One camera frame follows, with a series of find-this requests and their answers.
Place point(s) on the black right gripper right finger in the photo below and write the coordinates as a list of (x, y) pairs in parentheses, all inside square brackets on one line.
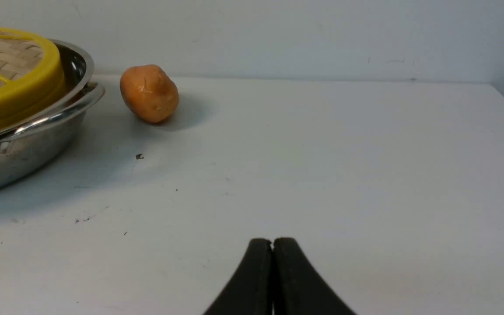
[(299, 289)]

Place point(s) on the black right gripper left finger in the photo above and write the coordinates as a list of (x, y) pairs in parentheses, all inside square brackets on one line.
[(248, 291)]

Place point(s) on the yellow woven steamer lid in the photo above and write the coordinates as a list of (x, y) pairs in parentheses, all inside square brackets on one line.
[(31, 76)]

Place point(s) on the stainless steel pot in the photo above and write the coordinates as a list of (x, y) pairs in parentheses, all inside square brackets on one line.
[(28, 146)]

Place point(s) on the brown potato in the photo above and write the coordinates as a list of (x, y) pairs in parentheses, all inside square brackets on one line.
[(149, 93)]

